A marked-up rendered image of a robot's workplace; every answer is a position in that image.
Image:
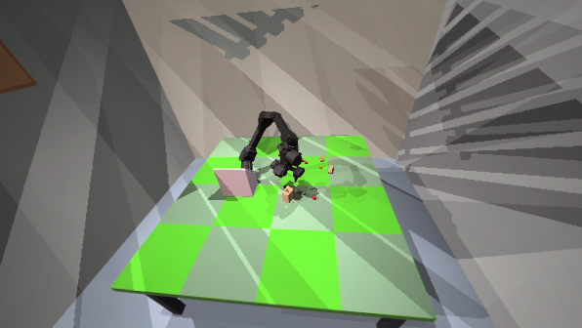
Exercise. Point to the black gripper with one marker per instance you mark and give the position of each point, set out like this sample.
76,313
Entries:
297,172

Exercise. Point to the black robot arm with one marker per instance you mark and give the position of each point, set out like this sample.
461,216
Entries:
286,152

